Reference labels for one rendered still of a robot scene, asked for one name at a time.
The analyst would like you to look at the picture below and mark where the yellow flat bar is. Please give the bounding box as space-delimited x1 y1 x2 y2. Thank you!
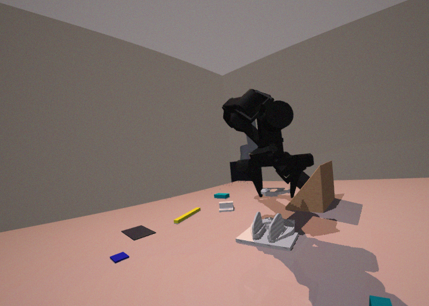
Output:
173 208 201 223

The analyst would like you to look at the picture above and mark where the blue flat rectangular block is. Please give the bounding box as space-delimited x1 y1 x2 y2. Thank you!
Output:
110 252 129 263

